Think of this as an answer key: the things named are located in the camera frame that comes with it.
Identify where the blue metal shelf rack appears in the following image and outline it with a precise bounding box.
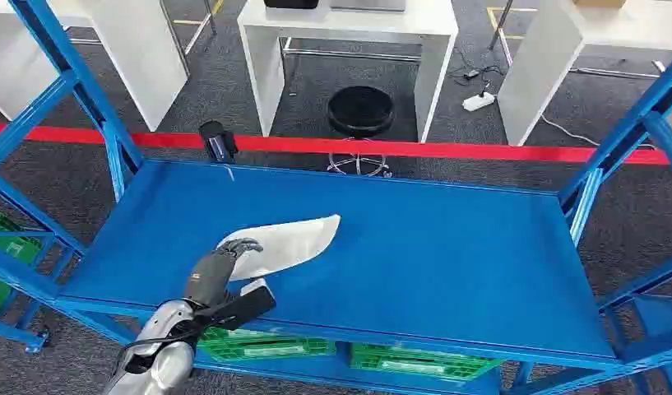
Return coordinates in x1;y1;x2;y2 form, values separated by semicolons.
0;0;672;395

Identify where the black round stool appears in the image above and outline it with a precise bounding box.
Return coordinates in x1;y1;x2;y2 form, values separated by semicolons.
327;85;396;179

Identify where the black barrier post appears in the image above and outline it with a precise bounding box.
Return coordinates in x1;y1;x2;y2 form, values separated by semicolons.
197;120;240;165

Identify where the white power strip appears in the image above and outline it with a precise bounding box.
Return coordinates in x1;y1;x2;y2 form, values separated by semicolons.
461;91;497;114

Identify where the white power cable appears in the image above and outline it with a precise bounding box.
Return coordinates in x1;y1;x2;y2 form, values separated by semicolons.
539;113;657;151

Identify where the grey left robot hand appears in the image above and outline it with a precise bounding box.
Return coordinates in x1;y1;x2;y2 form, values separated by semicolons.
183;238;264;309

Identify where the red barrier belt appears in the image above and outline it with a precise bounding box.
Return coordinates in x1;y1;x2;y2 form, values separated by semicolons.
0;122;672;167

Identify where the green plastic crate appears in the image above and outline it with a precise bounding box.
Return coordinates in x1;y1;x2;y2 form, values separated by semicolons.
0;211;43;318
350;342;503;383
197;326;337;365

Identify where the grey flat box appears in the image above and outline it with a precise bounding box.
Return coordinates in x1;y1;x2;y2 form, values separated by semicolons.
329;0;408;14

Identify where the black case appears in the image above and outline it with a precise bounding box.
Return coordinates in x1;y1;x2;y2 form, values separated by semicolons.
262;0;321;11

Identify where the brown cardboard box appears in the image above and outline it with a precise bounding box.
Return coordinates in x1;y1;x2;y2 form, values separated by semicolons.
572;0;628;10

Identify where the white foam sheet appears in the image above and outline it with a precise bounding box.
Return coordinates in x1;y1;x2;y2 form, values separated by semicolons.
217;214;342;282

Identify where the white panel table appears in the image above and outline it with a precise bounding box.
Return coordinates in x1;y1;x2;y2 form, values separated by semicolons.
236;0;460;145
0;0;190;132
496;0;672;147

